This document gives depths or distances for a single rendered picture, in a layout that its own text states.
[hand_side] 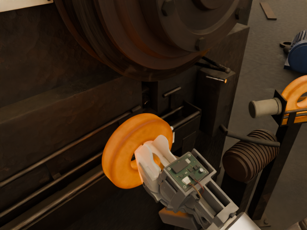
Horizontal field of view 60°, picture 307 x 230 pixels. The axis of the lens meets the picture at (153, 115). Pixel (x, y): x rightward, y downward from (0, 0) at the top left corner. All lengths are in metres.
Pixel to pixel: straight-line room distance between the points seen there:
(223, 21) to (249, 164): 0.55
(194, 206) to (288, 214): 1.15
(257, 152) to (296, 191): 0.70
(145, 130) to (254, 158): 0.59
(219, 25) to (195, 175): 0.31
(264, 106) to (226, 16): 0.44
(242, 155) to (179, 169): 0.58
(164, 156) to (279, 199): 1.17
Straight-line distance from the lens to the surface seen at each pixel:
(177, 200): 0.43
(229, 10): 0.60
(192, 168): 0.43
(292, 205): 1.61
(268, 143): 1.01
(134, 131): 0.46
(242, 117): 2.07
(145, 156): 0.47
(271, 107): 0.96
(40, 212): 0.65
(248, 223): 0.43
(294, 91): 0.96
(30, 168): 0.67
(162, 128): 0.51
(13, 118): 0.60
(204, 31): 0.55
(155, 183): 0.47
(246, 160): 0.97
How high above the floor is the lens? 1.20
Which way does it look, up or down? 37 degrees down
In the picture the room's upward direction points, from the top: straight up
